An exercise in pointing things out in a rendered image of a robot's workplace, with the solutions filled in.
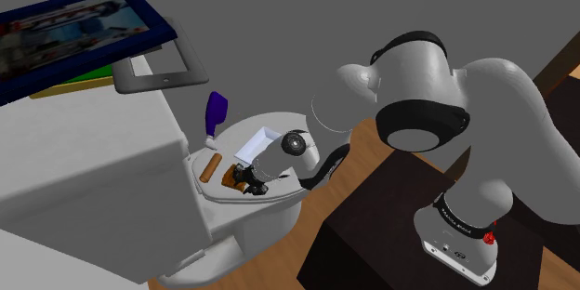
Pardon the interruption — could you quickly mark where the grey tablet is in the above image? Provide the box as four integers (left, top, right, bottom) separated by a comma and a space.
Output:
112, 17, 210, 96

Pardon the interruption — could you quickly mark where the green and yellow book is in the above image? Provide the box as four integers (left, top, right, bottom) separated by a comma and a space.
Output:
29, 63, 115, 100

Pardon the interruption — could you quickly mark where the dark robot stand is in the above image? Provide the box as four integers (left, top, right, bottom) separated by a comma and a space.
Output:
297, 148, 546, 290

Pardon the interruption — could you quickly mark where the brown wooden block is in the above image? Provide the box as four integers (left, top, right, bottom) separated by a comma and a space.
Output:
220, 163, 248, 191

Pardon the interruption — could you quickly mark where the brown cylinder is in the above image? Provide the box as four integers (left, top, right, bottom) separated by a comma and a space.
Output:
199, 152, 224, 184

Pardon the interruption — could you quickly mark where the white toilet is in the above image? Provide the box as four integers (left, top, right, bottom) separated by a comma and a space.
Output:
0, 53, 321, 290

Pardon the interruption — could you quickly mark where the blue framed picture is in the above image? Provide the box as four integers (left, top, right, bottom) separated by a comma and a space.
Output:
0, 0, 178, 107

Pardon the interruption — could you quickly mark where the purple bottle with white cap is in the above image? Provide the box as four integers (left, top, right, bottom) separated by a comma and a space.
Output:
203, 90, 230, 151

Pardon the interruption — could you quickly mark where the white open box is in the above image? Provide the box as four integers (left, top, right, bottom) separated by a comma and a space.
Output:
233, 125, 283, 168

